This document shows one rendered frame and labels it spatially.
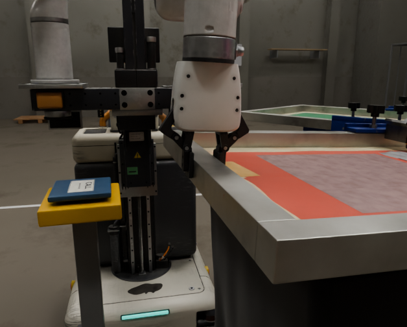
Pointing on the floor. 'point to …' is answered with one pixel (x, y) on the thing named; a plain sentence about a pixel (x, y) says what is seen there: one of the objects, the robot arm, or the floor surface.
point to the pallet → (30, 119)
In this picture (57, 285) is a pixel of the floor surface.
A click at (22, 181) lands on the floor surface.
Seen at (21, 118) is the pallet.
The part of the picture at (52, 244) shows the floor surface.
